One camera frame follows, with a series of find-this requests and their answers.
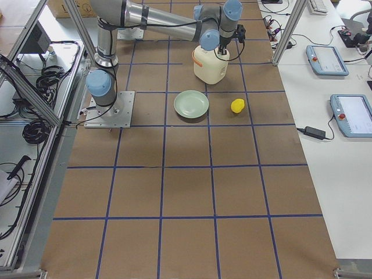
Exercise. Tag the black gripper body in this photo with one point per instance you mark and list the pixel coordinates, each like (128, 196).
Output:
(223, 43)

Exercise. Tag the white rice cooker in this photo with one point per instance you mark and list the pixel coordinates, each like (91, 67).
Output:
(209, 66)

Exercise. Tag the green plate near arm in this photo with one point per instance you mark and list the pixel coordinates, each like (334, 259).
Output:
(191, 104)

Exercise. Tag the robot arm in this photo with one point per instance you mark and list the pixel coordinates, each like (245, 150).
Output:
(211, 27)

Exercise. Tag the yellow toy bell pepper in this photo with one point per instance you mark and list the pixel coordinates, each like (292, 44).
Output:
(237, 105)

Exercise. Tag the teach pendant far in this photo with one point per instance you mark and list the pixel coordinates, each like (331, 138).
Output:
(326, 61)

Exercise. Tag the teach pendant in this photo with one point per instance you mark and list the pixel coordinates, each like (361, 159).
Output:
(353, 114)
(326, 61)

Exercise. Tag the black power adapter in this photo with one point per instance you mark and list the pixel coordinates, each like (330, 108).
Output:
(314, 133)

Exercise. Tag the teach pendant near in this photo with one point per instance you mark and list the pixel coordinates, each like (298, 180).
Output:
(353, 114)

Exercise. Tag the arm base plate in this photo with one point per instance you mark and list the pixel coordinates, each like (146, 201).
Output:
(119, 115)

